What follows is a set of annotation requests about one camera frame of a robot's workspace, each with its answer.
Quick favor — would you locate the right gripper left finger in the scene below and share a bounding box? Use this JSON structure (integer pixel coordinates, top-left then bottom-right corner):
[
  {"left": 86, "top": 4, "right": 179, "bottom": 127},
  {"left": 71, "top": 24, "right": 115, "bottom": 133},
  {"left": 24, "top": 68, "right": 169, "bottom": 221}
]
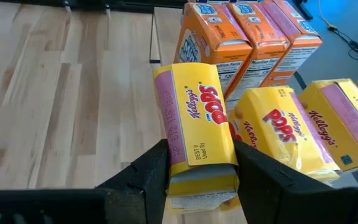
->
[{"left": 96, "top": 139, "right": 170, "bottom": 224}]

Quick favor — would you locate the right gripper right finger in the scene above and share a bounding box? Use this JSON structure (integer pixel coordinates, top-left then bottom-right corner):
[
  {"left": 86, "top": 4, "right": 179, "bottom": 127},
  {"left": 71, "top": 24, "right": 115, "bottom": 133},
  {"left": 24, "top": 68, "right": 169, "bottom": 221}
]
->
[{"left": 233, "top": 139, "right": 358, "bottom": 224}]

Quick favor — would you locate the yellow Pops cereal box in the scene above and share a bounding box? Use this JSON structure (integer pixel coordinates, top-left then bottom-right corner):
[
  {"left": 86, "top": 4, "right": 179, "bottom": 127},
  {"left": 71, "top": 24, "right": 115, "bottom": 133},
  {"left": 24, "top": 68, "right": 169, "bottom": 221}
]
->
[
  {"left": 227, "top": 86, "right": 342, "bottom": 184},
  {"left": 152, "top": 62, "right": 241, "bottom": 215},
  {"left": 298, "top": 78, "right": 358, "bottom": 172}
]

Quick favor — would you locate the orange Mini Wheats cereal box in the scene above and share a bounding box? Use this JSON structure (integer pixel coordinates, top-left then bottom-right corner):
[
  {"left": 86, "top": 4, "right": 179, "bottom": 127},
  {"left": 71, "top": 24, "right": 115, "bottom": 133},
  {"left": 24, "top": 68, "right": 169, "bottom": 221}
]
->
[
  {"left": 224, "top": 2, "right": 292, "bottom": 106},
  {"left": 259, "top": 0, "right": 324, "bottom": 88},
  {"left": 173, "top": 2, "right": 254, "bottom": 94}
]

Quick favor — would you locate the black floor cable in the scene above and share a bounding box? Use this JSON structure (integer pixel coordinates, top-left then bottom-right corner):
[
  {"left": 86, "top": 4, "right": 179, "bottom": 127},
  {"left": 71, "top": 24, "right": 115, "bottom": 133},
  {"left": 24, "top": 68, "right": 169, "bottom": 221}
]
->
[{"left": 328, "top": 21, "right": 358, "bottom": 72}]

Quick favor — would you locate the yellow cable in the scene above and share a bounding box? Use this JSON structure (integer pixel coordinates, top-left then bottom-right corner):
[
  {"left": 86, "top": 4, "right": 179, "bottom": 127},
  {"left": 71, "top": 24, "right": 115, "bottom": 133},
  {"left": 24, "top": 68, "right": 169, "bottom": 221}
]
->
[{"left": 318, "top": 0, "right": 338, "bottom": 31}]

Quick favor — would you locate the black frame bracket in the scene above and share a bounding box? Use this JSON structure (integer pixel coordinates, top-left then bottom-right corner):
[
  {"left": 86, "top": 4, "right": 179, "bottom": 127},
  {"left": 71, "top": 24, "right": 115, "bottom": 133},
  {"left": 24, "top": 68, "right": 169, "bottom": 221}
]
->
[{"left": 291, "top": 0, "right": 314, "bottom": 21}]

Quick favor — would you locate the black aluminium table frame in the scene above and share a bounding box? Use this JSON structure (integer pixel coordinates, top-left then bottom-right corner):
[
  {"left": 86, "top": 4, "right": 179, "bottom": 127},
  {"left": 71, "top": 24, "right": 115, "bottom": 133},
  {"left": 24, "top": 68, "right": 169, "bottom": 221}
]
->
[{"left": 0, "top": 0, "right": 188, "bottom": 15}]

